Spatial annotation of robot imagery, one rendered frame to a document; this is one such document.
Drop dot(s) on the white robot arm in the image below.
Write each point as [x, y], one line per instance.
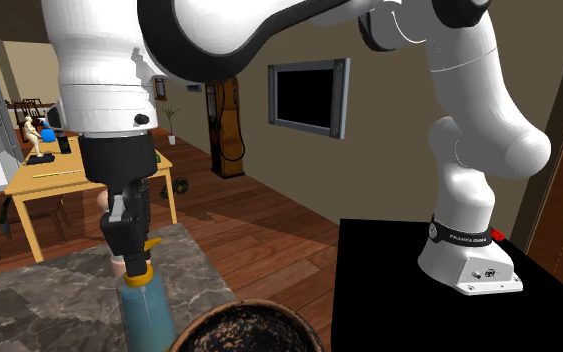
[476, 122]

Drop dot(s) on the yellow pencil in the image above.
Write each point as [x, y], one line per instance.
[56, 173]

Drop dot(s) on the plant in white pot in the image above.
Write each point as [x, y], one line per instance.
[171, 131]

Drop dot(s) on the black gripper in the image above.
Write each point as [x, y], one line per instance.
[115, 158]

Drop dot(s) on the black cylinder container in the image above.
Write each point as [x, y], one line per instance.
[63, 144]

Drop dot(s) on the beige figure on black base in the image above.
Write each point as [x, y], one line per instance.
[31, 134]

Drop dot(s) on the blue rounded object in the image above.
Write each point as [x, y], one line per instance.
[48, 134]

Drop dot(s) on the grey framed wall television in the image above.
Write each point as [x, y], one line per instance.
[308, 97]

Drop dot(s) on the black robot stand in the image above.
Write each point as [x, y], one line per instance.
[408, 312]

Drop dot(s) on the blue spray bottle yellow cap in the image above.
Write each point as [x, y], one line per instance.
[147, 312]

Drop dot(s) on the tall wooden clock cabinet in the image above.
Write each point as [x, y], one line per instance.
[226, 141]

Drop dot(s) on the brown speckled bowl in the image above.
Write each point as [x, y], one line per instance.
[247, 329]

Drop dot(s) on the yellow wooden dining table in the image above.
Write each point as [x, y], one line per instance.
[61, 183]

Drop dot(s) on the small framed wall picture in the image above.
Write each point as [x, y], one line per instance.
[160, 89]

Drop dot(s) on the black object on floor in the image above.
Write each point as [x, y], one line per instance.
[177, 187]

